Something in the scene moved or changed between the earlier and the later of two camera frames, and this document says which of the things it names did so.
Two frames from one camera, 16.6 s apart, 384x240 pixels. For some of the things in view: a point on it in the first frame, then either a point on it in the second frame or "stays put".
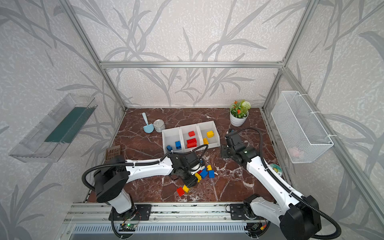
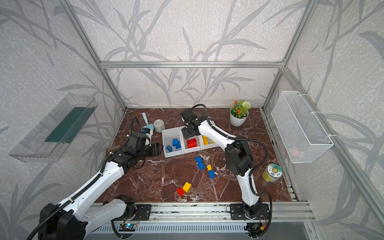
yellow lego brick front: [185, 188] stays put
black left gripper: [188, 177] → [153, 150]
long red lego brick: [191, 143] stays put
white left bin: [170, 136] stays put
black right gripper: [226, 151] → [190, 130]
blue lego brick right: [211, 174] stays put
